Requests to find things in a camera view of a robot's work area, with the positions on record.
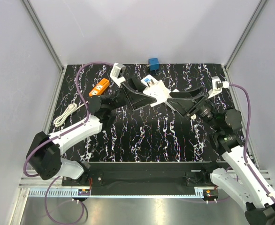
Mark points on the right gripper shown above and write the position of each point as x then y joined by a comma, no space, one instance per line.
180,101

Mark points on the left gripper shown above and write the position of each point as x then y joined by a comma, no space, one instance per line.
133,99

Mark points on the white cube adapter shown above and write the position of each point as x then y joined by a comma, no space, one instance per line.
160,92

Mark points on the white multicolour power strip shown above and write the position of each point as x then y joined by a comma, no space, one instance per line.
148,81

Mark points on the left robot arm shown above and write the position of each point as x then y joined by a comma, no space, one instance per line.
46,150

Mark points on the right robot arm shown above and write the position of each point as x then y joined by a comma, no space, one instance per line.
252,193

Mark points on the blue cube adapter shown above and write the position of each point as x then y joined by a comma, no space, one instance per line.
153,64

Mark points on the orange power strip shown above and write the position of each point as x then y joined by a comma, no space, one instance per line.
99,89

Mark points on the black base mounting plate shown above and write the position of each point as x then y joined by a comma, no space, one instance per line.
173,179

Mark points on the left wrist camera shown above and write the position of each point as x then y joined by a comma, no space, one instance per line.
117,73

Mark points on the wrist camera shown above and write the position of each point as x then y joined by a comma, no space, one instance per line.
117,73
217,86

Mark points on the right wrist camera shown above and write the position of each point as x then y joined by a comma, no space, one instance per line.
217,86

